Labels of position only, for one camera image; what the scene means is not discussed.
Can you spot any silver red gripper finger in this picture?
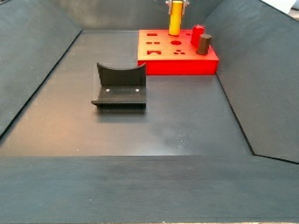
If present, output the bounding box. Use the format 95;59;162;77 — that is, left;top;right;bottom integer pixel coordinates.
182;0;191;14

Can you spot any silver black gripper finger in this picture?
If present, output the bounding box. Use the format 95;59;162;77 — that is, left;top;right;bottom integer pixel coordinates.
166;0;172;15

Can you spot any yellow oval peg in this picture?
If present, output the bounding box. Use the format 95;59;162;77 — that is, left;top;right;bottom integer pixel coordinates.
168;0;183;36

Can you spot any red shape sorting board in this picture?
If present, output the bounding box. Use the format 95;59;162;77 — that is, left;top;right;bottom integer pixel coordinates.
138;30;220;75

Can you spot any red star peg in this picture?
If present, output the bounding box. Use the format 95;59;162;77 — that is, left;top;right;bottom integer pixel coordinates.
191;24;206;47

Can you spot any dark brown hexagonal peg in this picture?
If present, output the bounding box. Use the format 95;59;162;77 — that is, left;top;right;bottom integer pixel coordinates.
196;33;211;55

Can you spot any black curved holder bracket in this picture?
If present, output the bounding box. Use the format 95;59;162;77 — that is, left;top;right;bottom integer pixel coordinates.
91;64;146;107

